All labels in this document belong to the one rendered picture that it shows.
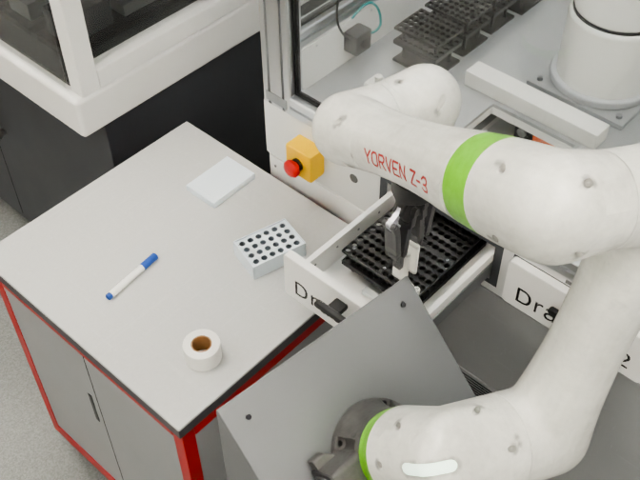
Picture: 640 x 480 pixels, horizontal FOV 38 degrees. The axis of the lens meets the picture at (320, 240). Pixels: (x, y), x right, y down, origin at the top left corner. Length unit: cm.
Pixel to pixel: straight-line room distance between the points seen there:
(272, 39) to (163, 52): 43
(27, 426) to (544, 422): 172
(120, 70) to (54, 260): 46
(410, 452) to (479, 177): 39
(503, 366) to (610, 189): 103
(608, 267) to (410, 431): 33
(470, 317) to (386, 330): 52
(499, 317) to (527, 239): 91
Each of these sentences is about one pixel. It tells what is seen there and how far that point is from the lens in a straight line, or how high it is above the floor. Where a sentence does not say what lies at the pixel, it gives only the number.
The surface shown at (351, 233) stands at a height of 88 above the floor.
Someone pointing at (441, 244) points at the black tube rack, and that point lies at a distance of 181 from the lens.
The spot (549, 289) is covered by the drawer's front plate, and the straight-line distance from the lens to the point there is 170.
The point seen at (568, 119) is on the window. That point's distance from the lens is 151.
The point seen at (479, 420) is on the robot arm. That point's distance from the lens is 123.
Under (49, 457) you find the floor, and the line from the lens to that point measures 262.
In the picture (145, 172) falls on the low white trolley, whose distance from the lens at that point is 213.
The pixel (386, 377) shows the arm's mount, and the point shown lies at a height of 101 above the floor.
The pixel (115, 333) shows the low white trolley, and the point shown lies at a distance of 184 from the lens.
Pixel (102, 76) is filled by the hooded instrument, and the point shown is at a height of 93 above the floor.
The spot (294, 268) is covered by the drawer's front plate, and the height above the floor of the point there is 91.
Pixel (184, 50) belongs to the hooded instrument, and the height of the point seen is 88.
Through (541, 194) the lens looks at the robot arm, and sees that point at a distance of 95.
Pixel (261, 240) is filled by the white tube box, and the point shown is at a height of 79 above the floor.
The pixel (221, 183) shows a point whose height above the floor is 78.
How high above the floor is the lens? 219
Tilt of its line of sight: 47 degrees down
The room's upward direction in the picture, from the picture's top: 1 degrees counter-clockwise
